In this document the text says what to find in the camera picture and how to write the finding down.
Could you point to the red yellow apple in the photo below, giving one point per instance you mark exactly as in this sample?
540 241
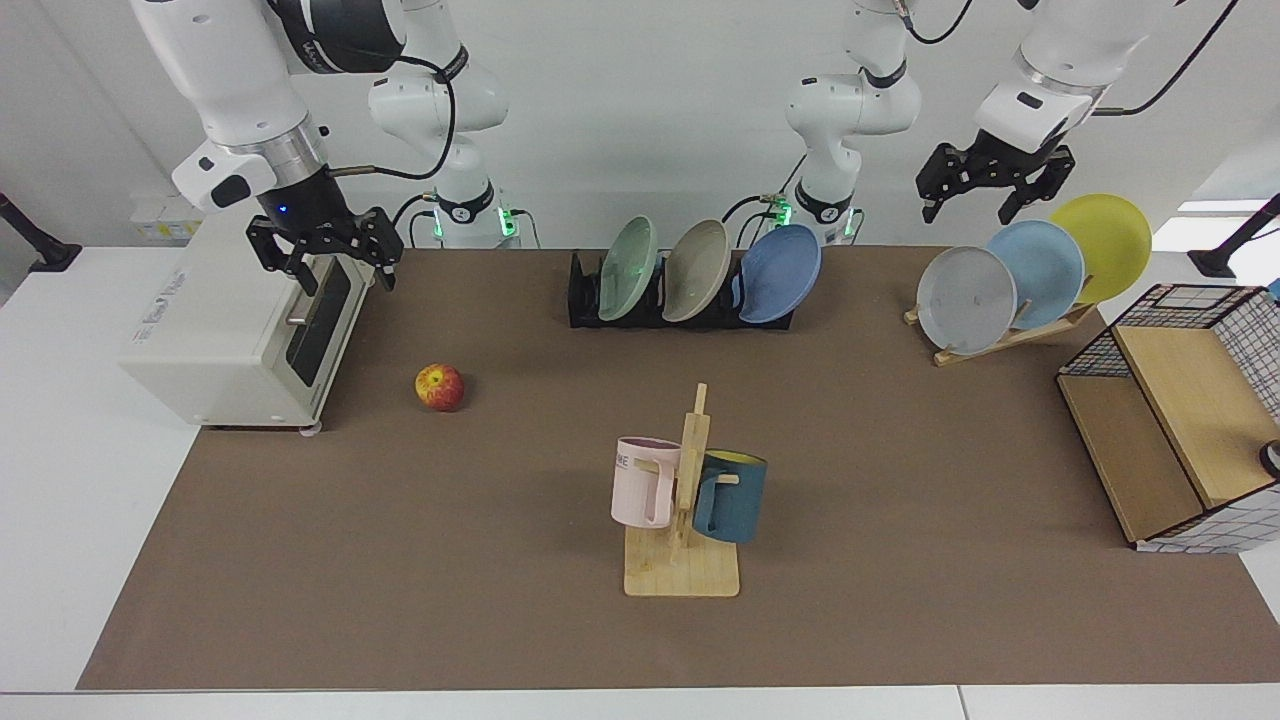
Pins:
440 388

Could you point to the light blue plate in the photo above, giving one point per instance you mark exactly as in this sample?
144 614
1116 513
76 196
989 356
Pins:
1045 265

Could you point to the yellow plate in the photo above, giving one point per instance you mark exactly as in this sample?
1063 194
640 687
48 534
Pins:
1110 240

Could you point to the wooden plate rack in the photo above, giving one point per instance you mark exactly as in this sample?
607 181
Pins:
1040 330

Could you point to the black dish rack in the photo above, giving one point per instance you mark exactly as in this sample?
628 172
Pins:
582 300

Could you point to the pale green plate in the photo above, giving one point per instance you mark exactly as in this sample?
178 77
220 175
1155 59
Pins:
628 270

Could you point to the beige grey plate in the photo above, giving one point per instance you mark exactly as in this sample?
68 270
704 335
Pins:
697 270

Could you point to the pale toaster oven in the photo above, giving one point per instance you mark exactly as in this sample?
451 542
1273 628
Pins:
230 330

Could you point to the brown table cloth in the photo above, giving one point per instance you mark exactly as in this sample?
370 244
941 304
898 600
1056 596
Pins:
480 560

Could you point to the pink cup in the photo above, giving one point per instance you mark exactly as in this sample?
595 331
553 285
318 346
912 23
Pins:
640 490

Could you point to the dark blue cup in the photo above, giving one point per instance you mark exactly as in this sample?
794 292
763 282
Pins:
735 505

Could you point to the wooden cup stand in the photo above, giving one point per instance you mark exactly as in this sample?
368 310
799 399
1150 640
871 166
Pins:
680 570

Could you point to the white wall boxes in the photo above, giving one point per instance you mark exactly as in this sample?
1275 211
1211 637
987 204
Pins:
165 220

